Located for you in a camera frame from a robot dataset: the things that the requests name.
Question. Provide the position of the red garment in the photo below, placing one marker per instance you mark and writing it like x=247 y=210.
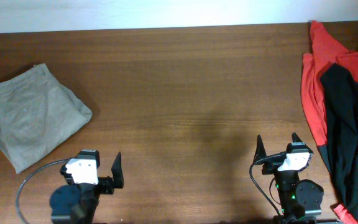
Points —
x=326 y=51

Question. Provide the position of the black garment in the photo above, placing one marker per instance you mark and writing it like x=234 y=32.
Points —
x=341 y=102

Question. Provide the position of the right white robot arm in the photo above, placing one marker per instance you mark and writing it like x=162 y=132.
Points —
x=300 y=200

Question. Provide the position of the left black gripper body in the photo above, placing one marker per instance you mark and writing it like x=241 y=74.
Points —
x=106 y=184

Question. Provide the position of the khaki shorts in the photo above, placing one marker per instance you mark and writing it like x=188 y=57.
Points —
x=37 y=113

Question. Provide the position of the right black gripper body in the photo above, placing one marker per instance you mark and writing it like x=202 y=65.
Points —
x=270 y=168

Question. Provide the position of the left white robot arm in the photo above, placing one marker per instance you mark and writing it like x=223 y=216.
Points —
x=77 y=200

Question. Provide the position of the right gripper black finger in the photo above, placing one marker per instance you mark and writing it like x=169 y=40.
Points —
x=295 y=138
x=260 y=153

